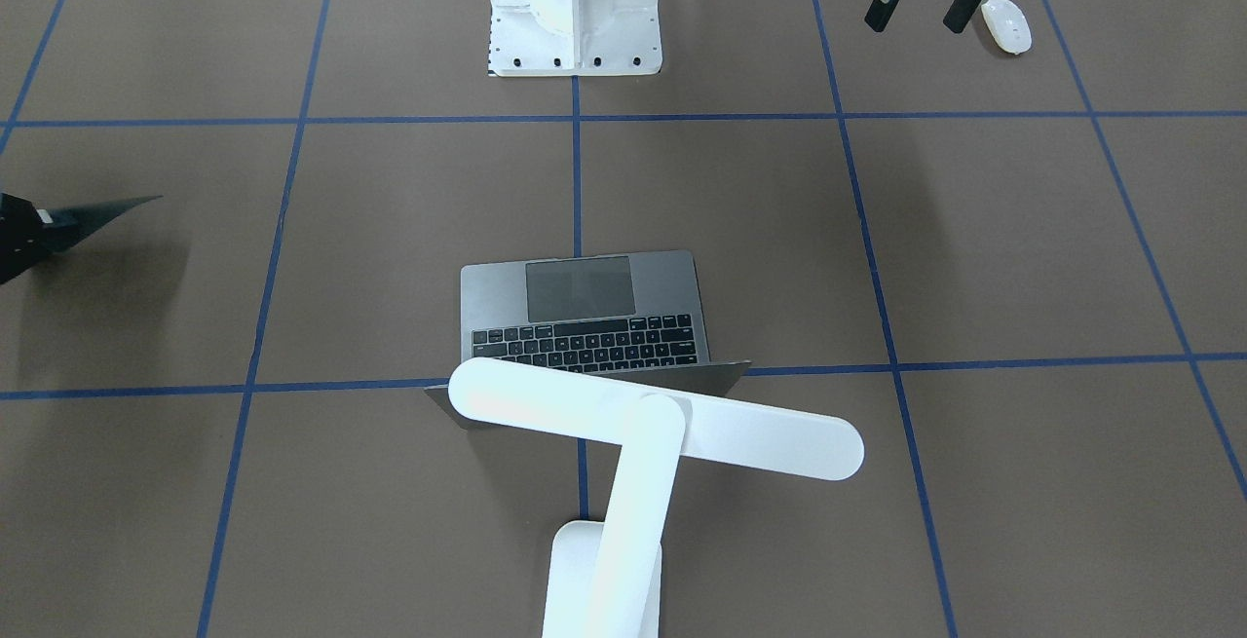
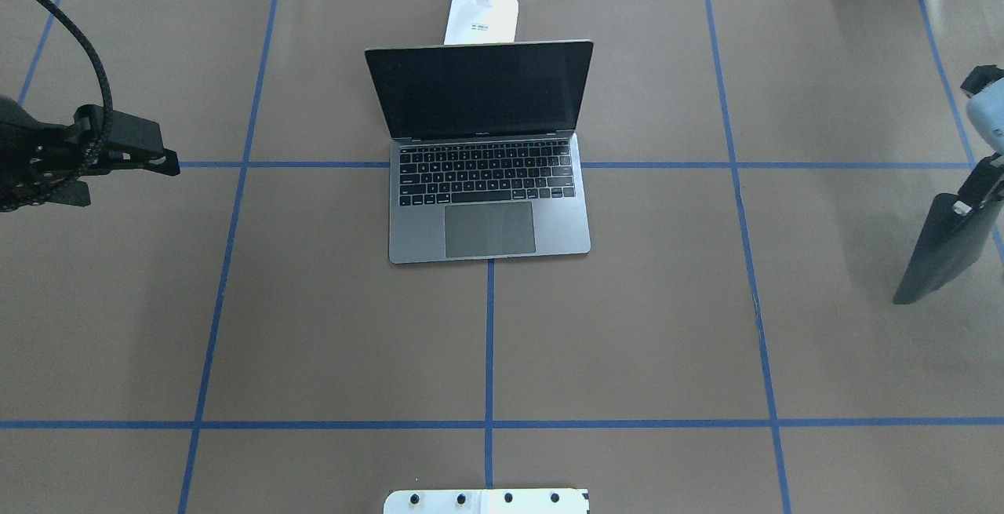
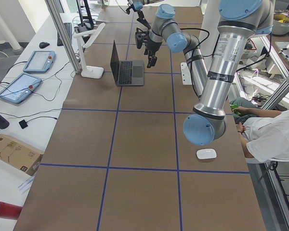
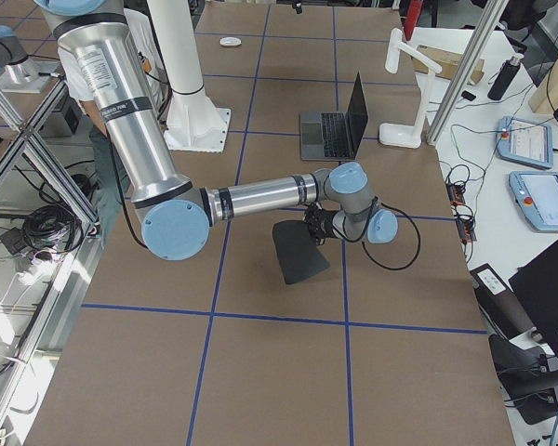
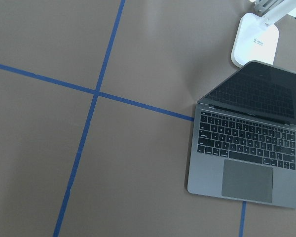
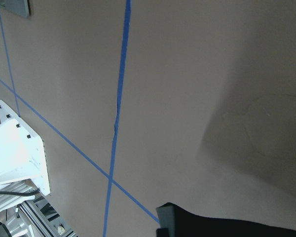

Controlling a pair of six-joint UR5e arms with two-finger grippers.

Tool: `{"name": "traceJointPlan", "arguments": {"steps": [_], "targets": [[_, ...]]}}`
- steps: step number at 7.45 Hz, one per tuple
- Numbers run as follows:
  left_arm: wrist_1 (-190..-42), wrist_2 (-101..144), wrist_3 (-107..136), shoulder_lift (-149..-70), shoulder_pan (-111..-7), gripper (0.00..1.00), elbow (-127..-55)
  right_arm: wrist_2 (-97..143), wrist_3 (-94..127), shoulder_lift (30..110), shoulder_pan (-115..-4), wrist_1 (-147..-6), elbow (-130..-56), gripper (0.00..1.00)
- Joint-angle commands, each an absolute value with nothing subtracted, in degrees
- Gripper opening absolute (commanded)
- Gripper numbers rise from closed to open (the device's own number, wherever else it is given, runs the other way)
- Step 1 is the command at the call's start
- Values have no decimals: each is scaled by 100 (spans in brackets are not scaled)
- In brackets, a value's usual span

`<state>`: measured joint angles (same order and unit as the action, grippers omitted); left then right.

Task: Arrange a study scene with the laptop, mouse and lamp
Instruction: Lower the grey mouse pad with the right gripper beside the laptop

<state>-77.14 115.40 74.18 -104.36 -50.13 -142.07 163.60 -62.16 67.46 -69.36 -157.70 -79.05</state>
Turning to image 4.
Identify black monitor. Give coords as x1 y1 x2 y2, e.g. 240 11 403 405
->
510 240 558 356

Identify blue teach pendant lower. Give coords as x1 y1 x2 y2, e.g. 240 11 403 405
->
508 171 558 233

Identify black mouse pad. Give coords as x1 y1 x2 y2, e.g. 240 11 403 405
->
272 220 330 284

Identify black water bottle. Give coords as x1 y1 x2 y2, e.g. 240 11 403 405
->
487 53 524 100

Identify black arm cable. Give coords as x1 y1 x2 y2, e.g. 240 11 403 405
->
360 197 422 271

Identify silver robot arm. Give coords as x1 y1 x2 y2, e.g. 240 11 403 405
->
0 25 61 94
41 1 398 260

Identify aluminium frame post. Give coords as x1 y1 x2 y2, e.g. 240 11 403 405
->
426 0 509 146

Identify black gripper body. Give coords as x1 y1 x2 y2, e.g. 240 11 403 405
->
304 203 338 245

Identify white computer mouse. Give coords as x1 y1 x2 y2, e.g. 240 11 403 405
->
219 36 242 47

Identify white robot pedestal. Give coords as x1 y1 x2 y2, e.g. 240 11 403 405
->
148 0 232 153

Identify white desk lamp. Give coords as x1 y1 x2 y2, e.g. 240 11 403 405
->
378 28 442 149

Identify cardboard box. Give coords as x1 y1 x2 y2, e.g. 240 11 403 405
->
417 46 485 85

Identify blue teach pendant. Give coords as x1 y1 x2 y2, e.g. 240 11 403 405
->
508 171 558 233
495 115 553 169

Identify blue teach pendant upper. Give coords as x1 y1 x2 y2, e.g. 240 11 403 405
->
495 115 553 169

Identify bundle of black cables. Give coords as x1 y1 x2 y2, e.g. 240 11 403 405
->
21 203 86 256

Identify grey laptop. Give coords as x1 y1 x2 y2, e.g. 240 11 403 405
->
299 73 368 161

